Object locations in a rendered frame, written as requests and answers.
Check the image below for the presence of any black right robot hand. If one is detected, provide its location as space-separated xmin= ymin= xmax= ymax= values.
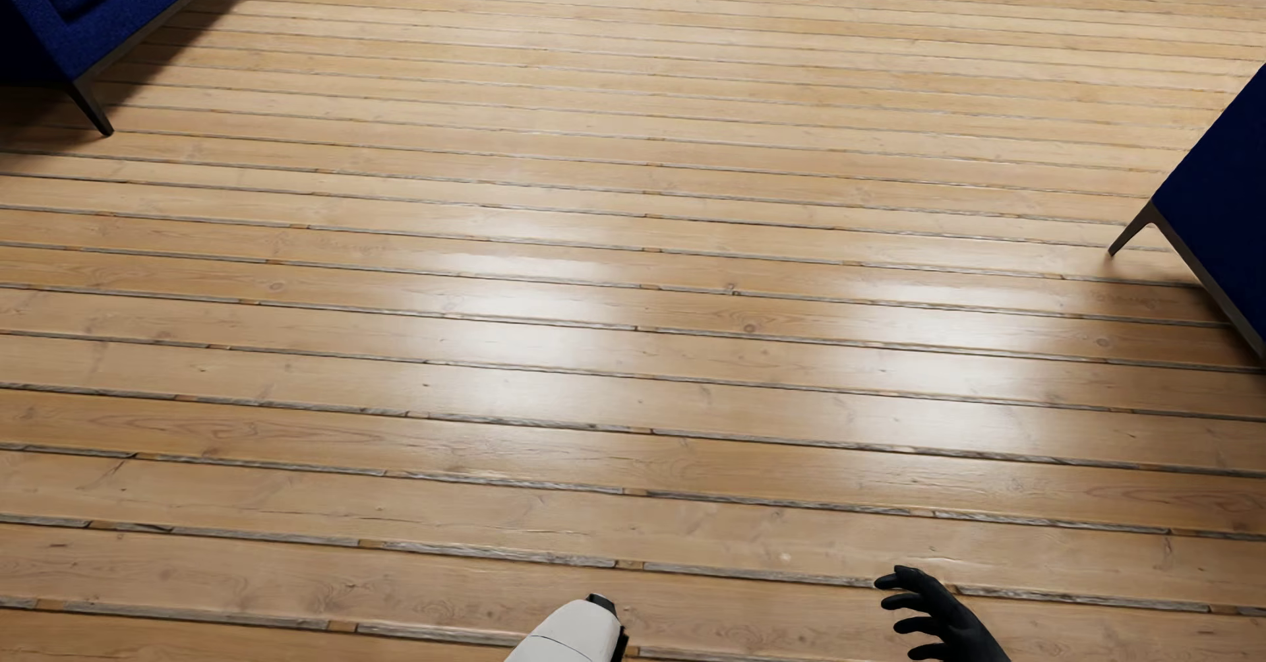
xmin=874 ymin=566 xmax=1012 ymax=662

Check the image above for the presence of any white robot leg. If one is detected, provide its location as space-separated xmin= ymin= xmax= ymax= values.
xmin=504 ymin=593 xmax=630 ymax=662

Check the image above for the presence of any blue armchair with grey legs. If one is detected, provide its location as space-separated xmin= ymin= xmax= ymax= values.
xmin=1108 ymin=63 xmax=1266 ymax=361

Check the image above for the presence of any blue sofa with grey legs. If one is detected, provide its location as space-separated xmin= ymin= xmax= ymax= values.
xmin=0 ymin=0 xmax=247 ymax=137

